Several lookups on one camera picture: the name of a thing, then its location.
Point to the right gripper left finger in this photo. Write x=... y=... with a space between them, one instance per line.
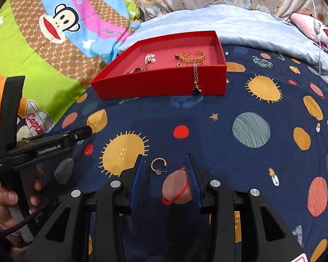
x=65 y=235

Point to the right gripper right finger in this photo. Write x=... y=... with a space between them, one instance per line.
x=243 y=225

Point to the gold hoop earring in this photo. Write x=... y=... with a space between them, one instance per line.
x=159 y=166

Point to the red jewelry tray box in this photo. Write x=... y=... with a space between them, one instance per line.
x=127 y=75

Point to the person's left hand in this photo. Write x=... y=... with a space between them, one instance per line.
x=10 y=198

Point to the navy planet print blanket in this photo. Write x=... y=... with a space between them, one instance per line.
x=269 y=132

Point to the colourful monkey cartoon quilt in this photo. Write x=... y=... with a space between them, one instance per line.
x=59 y=46

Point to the white pearl brooch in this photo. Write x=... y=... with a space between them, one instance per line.
x=150 y=58

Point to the light blue pillow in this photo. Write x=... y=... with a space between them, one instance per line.
x=236 y=26

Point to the pink white plush toy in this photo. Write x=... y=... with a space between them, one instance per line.
x=312 y=28

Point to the gold necklace black clover pendant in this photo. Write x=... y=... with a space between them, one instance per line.
x=182 y=80

